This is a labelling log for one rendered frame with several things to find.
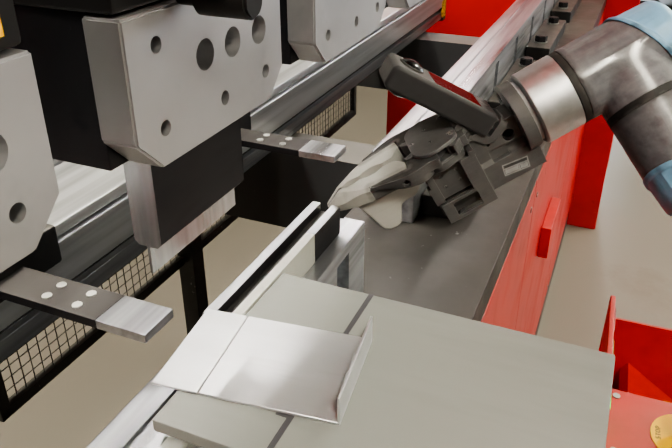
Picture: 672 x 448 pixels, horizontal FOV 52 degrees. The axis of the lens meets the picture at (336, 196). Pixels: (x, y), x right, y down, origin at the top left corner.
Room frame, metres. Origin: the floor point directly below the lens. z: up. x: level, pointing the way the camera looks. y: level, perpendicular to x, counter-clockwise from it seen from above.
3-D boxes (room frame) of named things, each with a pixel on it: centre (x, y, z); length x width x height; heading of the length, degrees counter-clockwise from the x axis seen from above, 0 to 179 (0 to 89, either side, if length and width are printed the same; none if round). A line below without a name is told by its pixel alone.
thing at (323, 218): (0.52, 0.05, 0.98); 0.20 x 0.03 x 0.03; 157
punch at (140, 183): (0.41, 0.10, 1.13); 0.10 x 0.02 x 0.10; 157
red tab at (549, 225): (1.29, -0.46, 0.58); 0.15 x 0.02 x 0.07; 157
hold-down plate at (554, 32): (1.68, -0.51, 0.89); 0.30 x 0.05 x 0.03; 157
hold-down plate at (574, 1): (2.05, -0.67, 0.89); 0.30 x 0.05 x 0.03; 157
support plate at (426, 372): (0.35, -0.04, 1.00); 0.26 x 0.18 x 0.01; 67
